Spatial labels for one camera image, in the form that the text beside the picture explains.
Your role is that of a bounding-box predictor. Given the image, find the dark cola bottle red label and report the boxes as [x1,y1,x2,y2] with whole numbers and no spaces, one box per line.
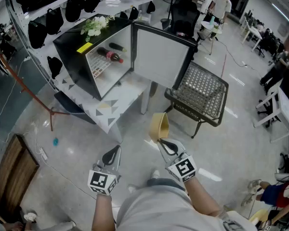
[96,47,124,64]

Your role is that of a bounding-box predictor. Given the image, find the row of black bags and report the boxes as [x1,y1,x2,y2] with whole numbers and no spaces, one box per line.
[14,0,158,79]

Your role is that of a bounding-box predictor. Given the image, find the white wire rack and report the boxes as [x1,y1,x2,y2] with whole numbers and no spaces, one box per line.
[87,52,117,79]

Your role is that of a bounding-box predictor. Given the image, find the grey shoulder strap buckle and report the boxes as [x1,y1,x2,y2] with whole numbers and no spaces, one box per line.
[221,219,247,231]

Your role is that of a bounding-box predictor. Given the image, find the white floor cable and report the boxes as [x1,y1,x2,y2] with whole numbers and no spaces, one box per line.
[0,56,53,173]

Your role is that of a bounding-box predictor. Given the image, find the orange metal coat stand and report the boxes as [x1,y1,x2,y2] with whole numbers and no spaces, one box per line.
[0,53,71,132]

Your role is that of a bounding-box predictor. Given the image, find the black floor cable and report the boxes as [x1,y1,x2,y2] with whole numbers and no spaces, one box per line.
[216,36,264,78]

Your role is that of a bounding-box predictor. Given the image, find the black mini fridge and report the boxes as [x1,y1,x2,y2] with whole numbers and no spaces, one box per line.
[53,13,198,101]

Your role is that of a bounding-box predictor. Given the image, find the person's white left shoe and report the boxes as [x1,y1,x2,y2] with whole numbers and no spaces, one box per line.
[127,183,141,194]

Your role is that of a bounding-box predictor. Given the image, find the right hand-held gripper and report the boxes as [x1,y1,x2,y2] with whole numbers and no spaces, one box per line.
[156,138,198,183]

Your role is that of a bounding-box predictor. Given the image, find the white power strip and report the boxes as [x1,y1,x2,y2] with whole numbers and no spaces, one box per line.
[39,147,49,161]

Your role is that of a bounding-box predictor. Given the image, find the white table with triangle-pattern cloth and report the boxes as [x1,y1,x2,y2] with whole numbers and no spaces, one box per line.
[54,72,153,144]

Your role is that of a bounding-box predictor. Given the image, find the black mesh office chair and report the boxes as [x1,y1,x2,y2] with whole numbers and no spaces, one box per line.
[168,0,201,38]

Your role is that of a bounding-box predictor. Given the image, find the white desk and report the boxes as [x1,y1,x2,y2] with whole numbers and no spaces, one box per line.
[240,15,263,52]
[253,85,289,143]

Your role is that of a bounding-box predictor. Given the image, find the white shelving unit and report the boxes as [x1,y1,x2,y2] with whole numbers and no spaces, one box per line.
[4,0,155,93]

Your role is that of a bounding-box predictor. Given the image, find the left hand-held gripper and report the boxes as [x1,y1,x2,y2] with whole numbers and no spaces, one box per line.
[87,144,122,196]

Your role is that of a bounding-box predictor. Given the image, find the dark lattice metal chair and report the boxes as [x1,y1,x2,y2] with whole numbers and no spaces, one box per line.
[164,61,229,139]

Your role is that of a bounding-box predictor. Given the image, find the person's dark trousers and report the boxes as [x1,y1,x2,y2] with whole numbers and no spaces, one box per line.
[146,178,186,192]

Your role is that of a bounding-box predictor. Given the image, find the person's right forearm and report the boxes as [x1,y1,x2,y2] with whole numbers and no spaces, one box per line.
[183,176,223,218]

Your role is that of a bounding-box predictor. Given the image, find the brown wooden platform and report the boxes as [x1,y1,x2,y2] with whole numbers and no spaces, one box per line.
[0,133,40,213]

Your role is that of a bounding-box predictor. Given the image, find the white artificial flower bouquet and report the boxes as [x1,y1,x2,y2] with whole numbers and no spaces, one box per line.
[80,15,116,42]

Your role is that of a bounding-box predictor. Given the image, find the dark blue padded chair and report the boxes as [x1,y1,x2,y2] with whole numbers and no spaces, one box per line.
[54,90,97,125]

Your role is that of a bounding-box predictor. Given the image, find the white plastic box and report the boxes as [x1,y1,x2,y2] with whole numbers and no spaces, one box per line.
[149,112,170,144]

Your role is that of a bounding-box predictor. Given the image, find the round white side table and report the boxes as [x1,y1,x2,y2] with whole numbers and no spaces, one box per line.
[200,20,223,56]

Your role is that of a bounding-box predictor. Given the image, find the person's white shirt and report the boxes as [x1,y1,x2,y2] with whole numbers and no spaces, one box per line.
[115,184,258,231]

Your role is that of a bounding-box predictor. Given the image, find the person's left forearm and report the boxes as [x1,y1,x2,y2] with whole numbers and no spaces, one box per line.
[91,192,117,231]

